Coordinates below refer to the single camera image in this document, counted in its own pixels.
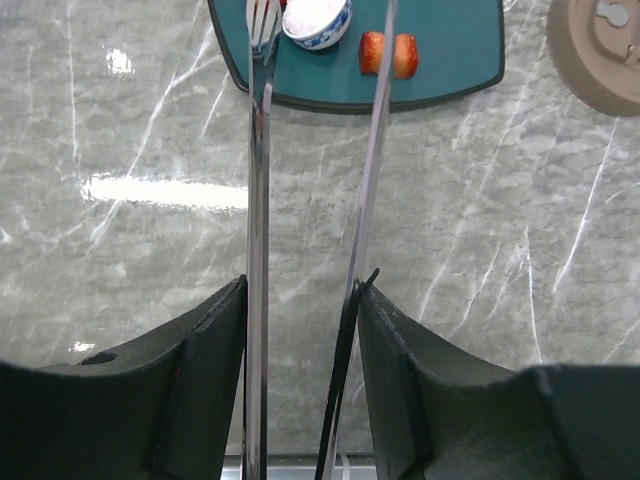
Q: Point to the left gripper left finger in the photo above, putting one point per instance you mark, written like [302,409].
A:
[156,407]

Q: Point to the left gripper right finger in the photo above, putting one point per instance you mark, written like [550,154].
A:
[439,412]

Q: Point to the metal tongs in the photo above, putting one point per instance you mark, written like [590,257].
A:
[264,33]

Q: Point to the right pork belly piece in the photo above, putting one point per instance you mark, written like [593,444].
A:
[406,55]

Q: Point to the teal square plate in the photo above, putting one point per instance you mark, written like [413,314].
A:
[460,45]

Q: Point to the brown round lid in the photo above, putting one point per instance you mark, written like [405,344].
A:
[594,46]

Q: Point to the white blue rice bowl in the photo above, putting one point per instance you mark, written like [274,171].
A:
[316,24]

